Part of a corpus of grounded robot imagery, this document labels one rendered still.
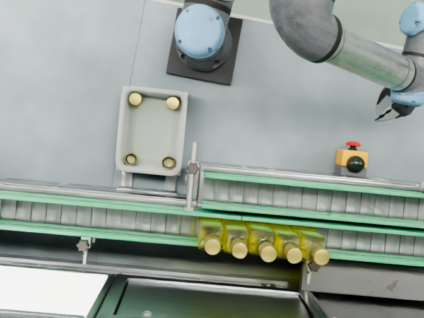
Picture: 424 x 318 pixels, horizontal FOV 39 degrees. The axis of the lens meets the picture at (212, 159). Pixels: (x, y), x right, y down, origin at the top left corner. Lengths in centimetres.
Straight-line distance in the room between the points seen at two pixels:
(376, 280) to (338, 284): 10
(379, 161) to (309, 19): 76
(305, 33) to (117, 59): 73
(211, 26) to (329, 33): 40
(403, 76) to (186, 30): 50
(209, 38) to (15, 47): 58
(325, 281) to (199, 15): 75
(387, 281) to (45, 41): 111
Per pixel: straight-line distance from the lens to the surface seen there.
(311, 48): 112
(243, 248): 129
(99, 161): 170
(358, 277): 165
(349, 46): 119
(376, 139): 175
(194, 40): 144
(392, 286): 168
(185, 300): 135
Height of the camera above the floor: 242
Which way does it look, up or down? 86 degrees down
